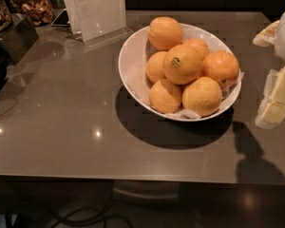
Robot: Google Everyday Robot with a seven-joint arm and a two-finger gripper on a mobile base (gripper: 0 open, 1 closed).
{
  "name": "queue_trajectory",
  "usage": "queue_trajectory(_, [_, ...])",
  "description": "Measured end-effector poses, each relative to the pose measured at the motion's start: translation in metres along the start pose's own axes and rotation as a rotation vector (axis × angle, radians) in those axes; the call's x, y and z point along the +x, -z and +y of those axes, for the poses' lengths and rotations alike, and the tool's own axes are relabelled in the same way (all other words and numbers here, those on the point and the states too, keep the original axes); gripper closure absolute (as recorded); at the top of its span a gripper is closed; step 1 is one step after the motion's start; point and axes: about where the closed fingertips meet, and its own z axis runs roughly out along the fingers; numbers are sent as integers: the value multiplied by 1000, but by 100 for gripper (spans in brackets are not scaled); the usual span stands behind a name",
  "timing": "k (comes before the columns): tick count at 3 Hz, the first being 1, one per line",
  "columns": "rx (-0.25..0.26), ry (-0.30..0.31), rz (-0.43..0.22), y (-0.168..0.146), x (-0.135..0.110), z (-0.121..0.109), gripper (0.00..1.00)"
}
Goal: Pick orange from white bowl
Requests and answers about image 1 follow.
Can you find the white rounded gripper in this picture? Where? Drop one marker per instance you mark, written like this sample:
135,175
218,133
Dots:
272,106

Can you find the back hidden orange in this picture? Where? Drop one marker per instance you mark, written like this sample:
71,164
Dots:
199,45

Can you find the front right orange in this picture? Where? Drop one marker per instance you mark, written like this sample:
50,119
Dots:
203,96

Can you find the front left orange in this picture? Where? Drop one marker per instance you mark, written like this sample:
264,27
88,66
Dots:
165,96

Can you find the top back orange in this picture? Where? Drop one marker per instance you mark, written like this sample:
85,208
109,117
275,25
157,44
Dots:
165,33

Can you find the left middle orange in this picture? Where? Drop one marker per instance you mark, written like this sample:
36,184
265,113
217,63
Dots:
154,71

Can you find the white oval bowl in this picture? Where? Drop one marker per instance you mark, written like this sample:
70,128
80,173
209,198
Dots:
133,58

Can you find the centre orange with stem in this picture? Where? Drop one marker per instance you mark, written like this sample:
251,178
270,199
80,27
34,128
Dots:
182,65

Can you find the clear acrylic sign holder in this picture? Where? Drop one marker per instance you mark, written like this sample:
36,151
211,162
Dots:
97,21

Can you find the dried fruit snack container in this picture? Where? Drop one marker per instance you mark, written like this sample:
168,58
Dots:
41,12

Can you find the black box stand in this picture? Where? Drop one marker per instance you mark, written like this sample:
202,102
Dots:
17,38

